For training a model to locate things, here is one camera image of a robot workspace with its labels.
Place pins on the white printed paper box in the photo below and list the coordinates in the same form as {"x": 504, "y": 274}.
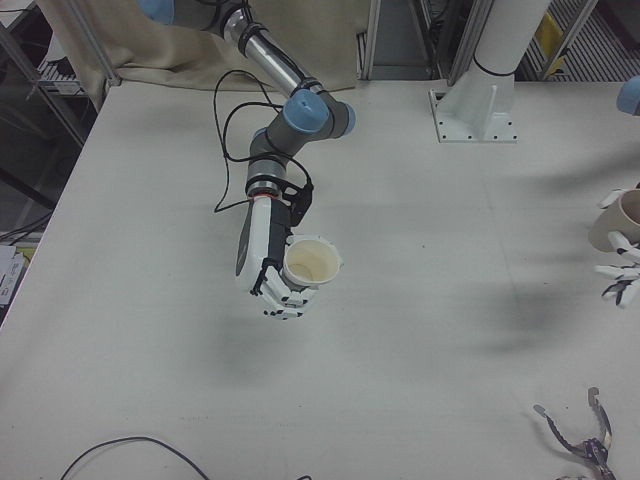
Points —
{"x": 12, "y": 280}

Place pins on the aluminium frame upright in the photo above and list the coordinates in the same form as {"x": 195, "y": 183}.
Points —
{"x": 369, "y": 40}
{"x": 462, "y": 50}

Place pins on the grey UR5e robot arm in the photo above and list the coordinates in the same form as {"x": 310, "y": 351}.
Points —
{"x": 630, "y": 97}
{"x": 305, "y": 112}

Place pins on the metal shelf rack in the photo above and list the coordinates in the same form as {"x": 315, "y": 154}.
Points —
{"x": 92, "y": 45}

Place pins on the white pedestal column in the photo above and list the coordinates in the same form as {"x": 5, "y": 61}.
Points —
{"x": 500, "y": 40}

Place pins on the metal claw grabber tool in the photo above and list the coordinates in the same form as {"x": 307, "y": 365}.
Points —
{"x": 592, "y": 445}

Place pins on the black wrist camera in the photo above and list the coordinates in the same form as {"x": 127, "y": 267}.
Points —
{"x": 302, "y": 202}

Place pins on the white paper cup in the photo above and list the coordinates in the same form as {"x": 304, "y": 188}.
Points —
{"x": 312, "y": 265}

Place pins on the beige paper cup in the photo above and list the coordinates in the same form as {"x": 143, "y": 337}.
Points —
{"x": 600, "y": 230}

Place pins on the white dexterous robot hand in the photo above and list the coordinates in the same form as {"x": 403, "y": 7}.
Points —
{"x": 257, "y": 240}
{"x": 627, "y": 272}

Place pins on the beige cloth curtain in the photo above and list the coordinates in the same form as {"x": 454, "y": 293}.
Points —
{"x": 175, "y": 55}

